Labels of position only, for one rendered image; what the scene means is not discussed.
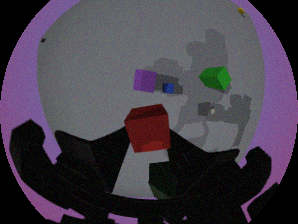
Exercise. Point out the green block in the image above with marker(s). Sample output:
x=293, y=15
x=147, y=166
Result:
x=219, y=78
x=203, y=77

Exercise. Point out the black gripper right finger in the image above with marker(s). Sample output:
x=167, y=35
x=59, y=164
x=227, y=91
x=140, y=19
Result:
x=189, y=163

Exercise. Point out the purple block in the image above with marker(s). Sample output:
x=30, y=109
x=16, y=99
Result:
x=144, y=81

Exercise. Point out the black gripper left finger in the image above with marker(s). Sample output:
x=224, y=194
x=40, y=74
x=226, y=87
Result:
x=106, y=155

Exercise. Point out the blue block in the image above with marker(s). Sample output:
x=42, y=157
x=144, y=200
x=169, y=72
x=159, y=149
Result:
x=168, y=88

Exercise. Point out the red block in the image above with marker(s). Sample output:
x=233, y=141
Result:
x=148, y=128

